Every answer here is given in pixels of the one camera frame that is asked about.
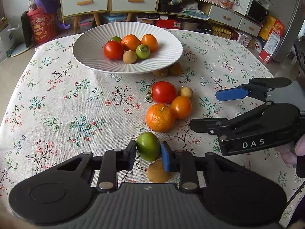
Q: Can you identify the brown longan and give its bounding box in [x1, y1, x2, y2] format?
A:
[178, 86, 193, 100]
[122, 50, 137, 64]
[152, 68, 169, 78]
[146, 160, 172, 183]

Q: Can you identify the green tomato oval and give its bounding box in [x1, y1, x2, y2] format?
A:
[136, 132, 161, 162]

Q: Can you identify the orange tomato round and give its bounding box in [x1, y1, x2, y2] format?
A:
[171, 96, 192, 119]

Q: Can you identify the orange mandarin front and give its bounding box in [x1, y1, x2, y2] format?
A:
[145, 103, 175, 133]

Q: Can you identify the orange mandarin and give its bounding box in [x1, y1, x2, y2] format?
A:
[145, 103, 175, 133]
[121, 34, 142, 52]

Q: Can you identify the red tomato with stem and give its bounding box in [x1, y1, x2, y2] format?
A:
[146, 81, 177, 104]

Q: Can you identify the yellow-orange fruit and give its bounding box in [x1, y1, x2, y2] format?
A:
[168, 62, 182, 77]

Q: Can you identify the brown longan front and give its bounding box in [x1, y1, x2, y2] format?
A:
[122, 50, 137, 64]

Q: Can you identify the orange tomato oval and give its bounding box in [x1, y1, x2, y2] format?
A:
[142, 34, 159, 52]

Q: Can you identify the green tomato small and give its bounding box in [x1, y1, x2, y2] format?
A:
[110, 36, 121, 42]

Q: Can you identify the gloved right hand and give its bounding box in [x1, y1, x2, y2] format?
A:
[274, 135, 305, 169]

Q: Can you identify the floral tablecloth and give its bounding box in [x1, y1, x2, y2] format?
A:
[0, 28, 305, 227]

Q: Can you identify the low side cabinet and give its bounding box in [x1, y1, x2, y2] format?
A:
[206, 5, 261, 37]

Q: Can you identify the red box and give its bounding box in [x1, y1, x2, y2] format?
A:
[155, 19, 181, 30]

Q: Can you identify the white ribbed plate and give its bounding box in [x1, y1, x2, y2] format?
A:
[72, 22, 183, 74]

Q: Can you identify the clear storage box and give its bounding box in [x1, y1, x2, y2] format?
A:
[78, 15, 94, 33]

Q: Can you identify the red snack bucket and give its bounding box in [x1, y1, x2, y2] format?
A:
[26, 7, 57, 44]

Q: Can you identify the white paper bag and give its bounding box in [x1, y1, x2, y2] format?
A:
[0, 23, 20, 62]

